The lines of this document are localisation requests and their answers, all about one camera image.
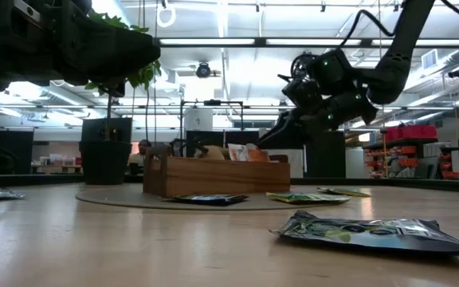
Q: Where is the wooden three-compartment organizer box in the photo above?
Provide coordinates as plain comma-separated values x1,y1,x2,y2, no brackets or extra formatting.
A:
143,145,292,199

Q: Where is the black upright panel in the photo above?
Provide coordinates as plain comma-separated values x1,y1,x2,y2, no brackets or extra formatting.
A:
304,130,347,179

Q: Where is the green and yellow tea packet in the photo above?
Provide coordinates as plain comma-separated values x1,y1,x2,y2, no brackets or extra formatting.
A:
316,186,372,198
266,191,352,205

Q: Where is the person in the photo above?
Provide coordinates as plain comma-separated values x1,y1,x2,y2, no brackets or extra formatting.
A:
127,139,153,176

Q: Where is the round grey mat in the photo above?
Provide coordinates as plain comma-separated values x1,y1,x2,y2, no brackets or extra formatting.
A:
75,183,352,211

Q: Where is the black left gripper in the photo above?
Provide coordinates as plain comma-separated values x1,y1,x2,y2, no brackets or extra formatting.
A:
0,0,162,104

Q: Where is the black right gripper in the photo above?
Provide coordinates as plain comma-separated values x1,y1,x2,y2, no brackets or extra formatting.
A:
255,48,378,150

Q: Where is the black overhead camera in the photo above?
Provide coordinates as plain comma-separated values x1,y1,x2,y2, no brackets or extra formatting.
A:
195,61,214,80

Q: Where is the orange and white tea packet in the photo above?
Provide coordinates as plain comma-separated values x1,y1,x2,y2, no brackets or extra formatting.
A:
228,143,251,162
246,147,271,163

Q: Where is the black overhead beam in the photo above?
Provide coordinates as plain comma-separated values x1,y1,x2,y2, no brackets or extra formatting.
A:
153,37,459,49

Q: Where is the white hanging ring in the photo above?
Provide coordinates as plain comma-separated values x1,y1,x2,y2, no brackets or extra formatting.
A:
156,2,177,29

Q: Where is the shelf with red bins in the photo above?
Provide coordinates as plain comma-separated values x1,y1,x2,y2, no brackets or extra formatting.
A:
363,125,459,180

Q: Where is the green potted plant black pot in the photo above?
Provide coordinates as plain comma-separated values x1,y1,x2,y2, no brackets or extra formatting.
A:
78,10,163,186

